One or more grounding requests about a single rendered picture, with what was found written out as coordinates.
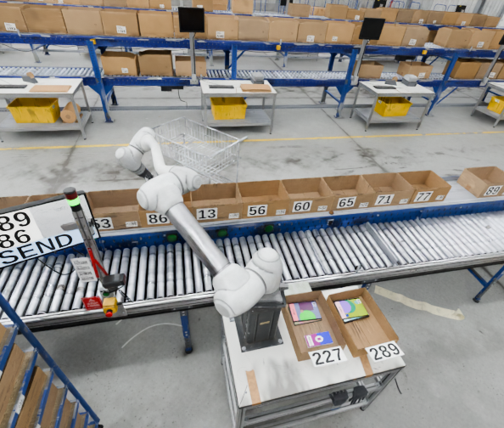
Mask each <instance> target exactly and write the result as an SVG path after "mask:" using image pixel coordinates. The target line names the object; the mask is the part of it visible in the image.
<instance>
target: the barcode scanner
mask: <svg viewBox="0 0 504 428"><path fill-rule="evenodd" d="M125 284H126V276H125V274H124V273H117V274H111V275H107V276H105V277H104V278H103V282H102V286H103V287H104V288H105V289H109V293H112V292H115V291H117V290H118V287H119V286H121V285H125Z"/></svg>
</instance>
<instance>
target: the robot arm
mask: <svg viewBox="0 0 504 428"><path fill-rule="evenodd" d="M150 150H151V151H152V156H153V162H154V169H155V171H157V173H158V174H159V176H157V177H154V175H152V173H151V172H150V171H149V170H148V169H147V168H146V167H145V165H144V164H143V163H142V162H141V159H142V157H143V155H144V153H145V152H148V151H150ZM115 157H116V159H117V160H118V161H119V162H120V163H121V164H122V165H123V166H124V167H125V168H126V169H128V170H130V171H131V172H133V173H134V174H136V175H138V176H139V177H143V178H144V179H145V180H146V183H145V184H143V185H142V187H141V188H140V189H139V190H138V191H137V200H138V203H139V204H140V206H141V207H142V208H144V209H145V210H148V211H157V212H158V213H159V214H161V215H163V216H167V218H168V219H169V220H170V222H171V223H172V224H173V226H174V227H175V228H176V230H177V231H178V232H179V234H180V235H181V236H182V237H183V238H184V239H185V240H186V242H187V243H188V244H189V246H190V247H191V248H192V250H193V251H194V252H195V254H196V255H197V256H198V258H199V259H200V260H201V262H202V263H203V264H204V265H205V266H206V267H207V269H208V270H209V271H210V273H211V274H212V275H213V277H214V278H213V281H212V284H213V287H214V289H215V292H216V293H215V294H214V303H215V306H216V310H217V311H218V312H219V313H220V314H221V315H222V316H224V317H226V318H233V317H236V316H238V315H240V314H243V313H245V312H247V311H248V310H249V309H250V308H252V307H253V306H254V305H255V304H256V303H257V302H276V303H282V302H283V298H282V297H281V293H280V291H281V290H288V284H285V283H280V281H281V277H282V273H283V262H282V259H281V257H280V255H279V254H278V253H277V252H276V251H275V250H273V249H272V248H261V249H259V250H258V251H257V252H256V253H255V254H254V255H253V256H252V259H251V260H250V261H249V263H248V264H247V266H246V267H245V268H242V267H240V266H239V265H238V264H235V263H232V264H231V263H230V262H229V261H228V260H227V258H226V257H225V256H224V254H223V253H222V252H221V250H220V249H219V248H218V247H217V245H216V244H215V242H214V241H213V240H212V239H211V237H210V236H209V235H208V234H207V233H206V232H205V230H204V229H203V228H202V226H201V225H200V224H199V222H198V221H197V220H196V219H195V217H194V216H193V214H192V213H191V212H190V211H189V209H188V208H187V207H186V206H185V205H184V204H183V198H182V195H184V194H186V193H188V192H189V191H194V190H197V189H199V187H200V186H201V183H202V180H201V177H200V176H199V174H198V173H197V172H195V171H194V170H192V169H189V168H186V167H184V166H166V165H165V163H164V159H163V155H162V153H161V149H160V145H159V144H158V143H157V142H156V141H155V133H154V130H153V129H151V128H150V127H143V128H141V129H140V130H139V131H138V132H137V133H136V134H135V136H134V137H133V139H132V140H131V142H130V144H129V145H128V146H127V147H120V148H118V149H117V150H116V151H115Z"/></svg>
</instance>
